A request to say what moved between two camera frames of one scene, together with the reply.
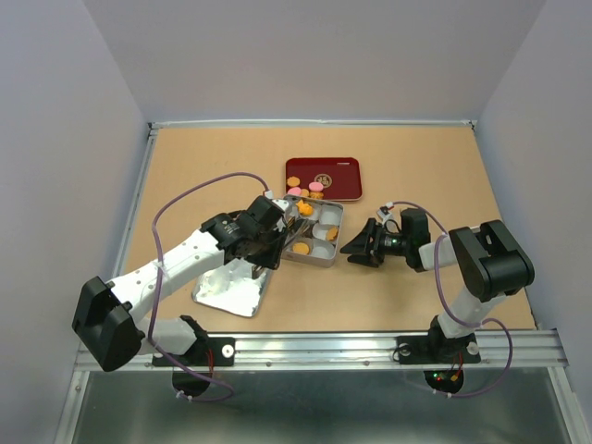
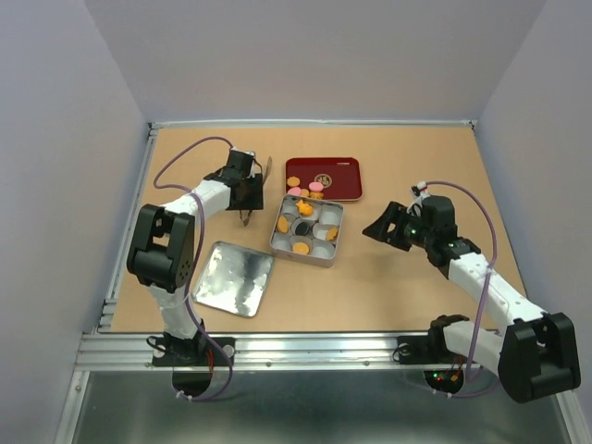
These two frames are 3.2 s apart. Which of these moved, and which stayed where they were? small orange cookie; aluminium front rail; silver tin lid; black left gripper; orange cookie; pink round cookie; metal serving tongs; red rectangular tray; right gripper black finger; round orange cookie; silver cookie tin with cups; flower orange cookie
Moved: black left gripper; orange cookie; metal serving tongs; right gripper black finger
Stayed: silver cookie tin with cups; round orange cookie; red rectangular tray; silver tin lid; flower orange cookie; small orange cookie; pink round cookie; aluminium front rail
